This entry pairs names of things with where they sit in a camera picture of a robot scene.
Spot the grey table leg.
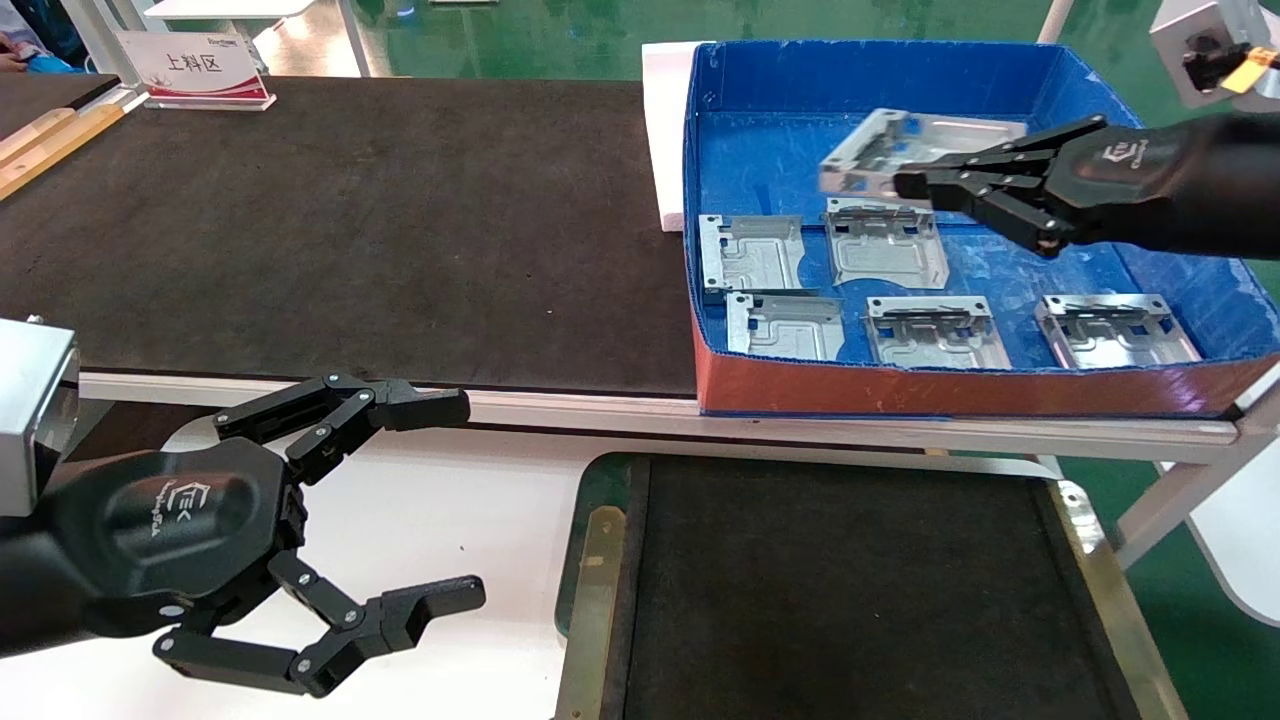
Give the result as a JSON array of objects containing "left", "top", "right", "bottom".
[{"left": 1113, "top": 362, "right": 1280, "bottom": 571}]

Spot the small black table mat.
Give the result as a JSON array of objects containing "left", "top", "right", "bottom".
[{"left": 0, "top": 75, "right": 121, "bottom": 141}]

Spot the white background table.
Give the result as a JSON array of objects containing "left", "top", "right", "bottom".
[{"left": 143, "top": 0, "right": 373, "bottom": 79}]

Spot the aluminium table edge rail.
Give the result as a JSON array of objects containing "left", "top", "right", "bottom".
[{"left": 78, "top": 372, "right": 1243, "bottom": 465}]

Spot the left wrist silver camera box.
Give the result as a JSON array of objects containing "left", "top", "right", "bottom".
[{"left": 0, "top": 318, "right": 81, "bottom": 518}]

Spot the white rounded robot base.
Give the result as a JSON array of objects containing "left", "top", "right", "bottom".
[{"left": 1188, "top": 455, "right": 1280, "bottom": 631}]

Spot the pale wooden strip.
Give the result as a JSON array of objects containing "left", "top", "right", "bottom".
[{"left": 0, "top": 108, "right": 77, "bottom": 166}]

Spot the orange wooden strip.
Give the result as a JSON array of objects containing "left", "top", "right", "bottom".
[{"left": 0, "top": 104, "right": 127, "bottom": 201}]

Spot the person in blue clothing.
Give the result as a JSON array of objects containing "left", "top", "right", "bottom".
[{"left": 0, "top": 0, "right": 93, "bottom": 76}]

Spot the acrylic sign with red stripe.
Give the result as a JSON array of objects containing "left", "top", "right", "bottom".
[{"left": 115, "top": 30, "right": 278, "bottom": 112}]

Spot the stamped sheet metal bracket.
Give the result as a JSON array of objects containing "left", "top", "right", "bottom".
[
  {"left": 698, "top": 215, "right": 807, "bottom": 301},
  {"left": 725, "top": 292, "right": 846, "bottom": 361},
  {"left": 1034, "top": 294, "right": 1201, "bottom": 371},
  {"left": 864, "top": 296, "right": 1011, "bottom": 371},
  {"left": 825, "top": 197, "right": 950, "bottom": 291},
  {"left": 818, "top": 108, "right": 1030, "bottom": 201}
]

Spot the black container tray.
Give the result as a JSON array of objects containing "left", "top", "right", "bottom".
[{"left": 553, "top": 452, "right": 1191, "bottom": 720}]

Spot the blue corrugated plastic box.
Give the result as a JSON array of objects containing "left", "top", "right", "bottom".
[{"left": 683, "top": 40, "right": 1280, "bottom": 419}]

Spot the white foam block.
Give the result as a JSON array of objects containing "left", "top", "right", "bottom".
[{"left": 641, "top": 42, "right": 716, "bottom": 233}]

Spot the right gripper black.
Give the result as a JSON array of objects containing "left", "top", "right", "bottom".
[{"left": 892, "top": 114, "right": 1187, "bottom": 259}]

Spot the large black table mat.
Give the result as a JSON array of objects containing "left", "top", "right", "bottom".
[{"left": 0, "top": 75, "right": 701, "bottom": 399}]

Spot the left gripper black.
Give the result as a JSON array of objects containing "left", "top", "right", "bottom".
[{"left": 50, "top": 374, "right": 487, "bottom": 699}]

